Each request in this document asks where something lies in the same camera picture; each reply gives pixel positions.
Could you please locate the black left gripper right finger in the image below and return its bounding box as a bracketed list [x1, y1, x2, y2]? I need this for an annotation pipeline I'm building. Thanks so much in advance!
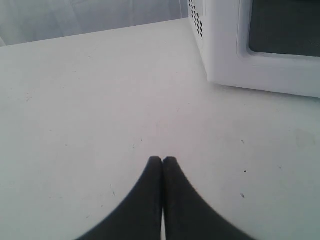
[162, 156, 247, 240]

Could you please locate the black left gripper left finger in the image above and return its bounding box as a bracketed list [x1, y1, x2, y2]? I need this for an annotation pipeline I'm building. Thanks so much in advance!
[79, 156, 163, 240]

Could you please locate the white microwave door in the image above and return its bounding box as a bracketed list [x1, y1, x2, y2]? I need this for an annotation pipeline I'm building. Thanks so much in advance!
[199, 0, 320, 98]

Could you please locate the white microwave oven body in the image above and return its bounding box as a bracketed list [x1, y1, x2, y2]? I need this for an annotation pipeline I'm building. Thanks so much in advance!
[187, 0, 210, 80]

